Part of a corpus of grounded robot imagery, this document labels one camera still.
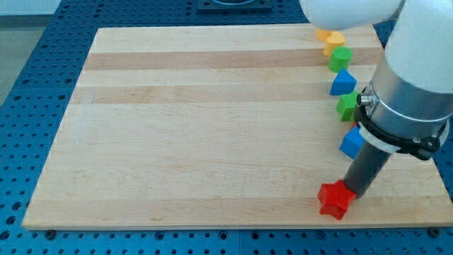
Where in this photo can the green star block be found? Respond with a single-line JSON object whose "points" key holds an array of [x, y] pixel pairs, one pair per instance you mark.
{"points": [[346, 106]]}

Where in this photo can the green cylinder block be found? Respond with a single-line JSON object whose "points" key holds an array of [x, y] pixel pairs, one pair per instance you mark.
{"points": [[340, 59]]}

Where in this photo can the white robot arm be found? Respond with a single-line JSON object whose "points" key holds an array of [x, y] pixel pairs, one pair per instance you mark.
{"points": [[408, 103]]}

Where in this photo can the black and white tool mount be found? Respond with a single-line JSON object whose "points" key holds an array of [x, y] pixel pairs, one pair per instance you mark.
{"points": [[420, 147]]}

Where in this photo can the blue cube block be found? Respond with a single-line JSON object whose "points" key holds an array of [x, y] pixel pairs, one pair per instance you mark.
{"points": [[352, 142]]}

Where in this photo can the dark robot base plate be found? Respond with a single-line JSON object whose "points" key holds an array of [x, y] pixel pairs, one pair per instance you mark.
{"points": [[233, 5]]}

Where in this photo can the red star block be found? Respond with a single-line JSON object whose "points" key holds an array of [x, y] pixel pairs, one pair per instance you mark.
{"points": [[335, 199]]}

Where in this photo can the wooden board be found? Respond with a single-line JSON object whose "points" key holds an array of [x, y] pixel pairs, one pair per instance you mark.
{"points": [[214, 127]]}

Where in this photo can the blue triangle block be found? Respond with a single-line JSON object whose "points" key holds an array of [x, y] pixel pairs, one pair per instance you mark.
{"points": [[344, 83]]}

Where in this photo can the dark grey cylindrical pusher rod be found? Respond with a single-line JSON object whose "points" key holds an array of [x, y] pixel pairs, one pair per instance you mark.
{"points": [[365, 167]]}

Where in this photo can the yellow heart block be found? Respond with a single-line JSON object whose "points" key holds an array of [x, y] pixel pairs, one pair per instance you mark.
{"points": [[333, 40]]}

